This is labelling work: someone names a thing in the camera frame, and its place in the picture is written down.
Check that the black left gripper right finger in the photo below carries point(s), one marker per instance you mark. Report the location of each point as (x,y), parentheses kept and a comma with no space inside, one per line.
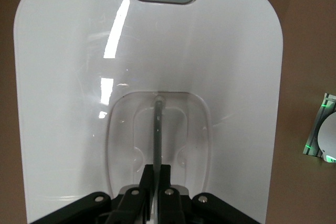
(170,205)

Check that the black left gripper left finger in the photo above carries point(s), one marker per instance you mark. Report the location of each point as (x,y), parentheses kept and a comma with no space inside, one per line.
(131,205)

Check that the white box lid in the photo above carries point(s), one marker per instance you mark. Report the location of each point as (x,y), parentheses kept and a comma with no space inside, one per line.
(210,64)

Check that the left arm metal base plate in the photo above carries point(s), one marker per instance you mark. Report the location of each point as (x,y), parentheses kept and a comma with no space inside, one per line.
(315,129)

